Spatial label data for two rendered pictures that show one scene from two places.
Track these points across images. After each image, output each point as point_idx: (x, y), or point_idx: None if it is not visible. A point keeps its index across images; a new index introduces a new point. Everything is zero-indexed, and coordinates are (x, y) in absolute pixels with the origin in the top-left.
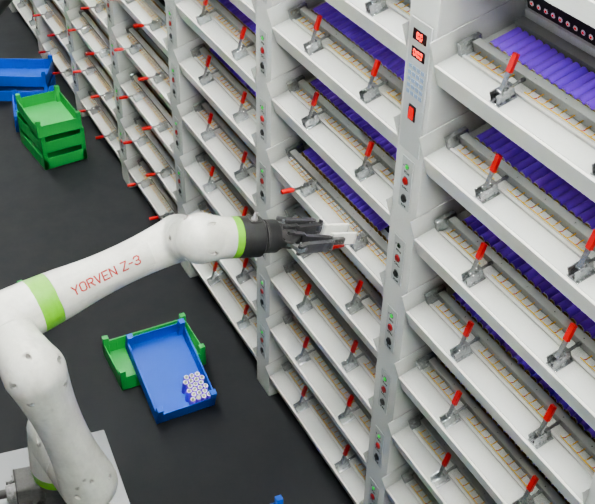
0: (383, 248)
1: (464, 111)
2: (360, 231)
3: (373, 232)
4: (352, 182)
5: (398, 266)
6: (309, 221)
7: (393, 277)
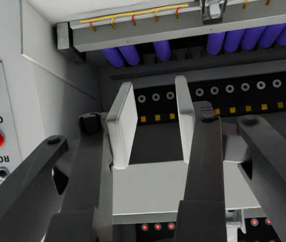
0: (135, 37)
1: None
2: (247, 0)
3: (200, 32)
4: (250, 188)
5: None
6: (247, 179)
7: None
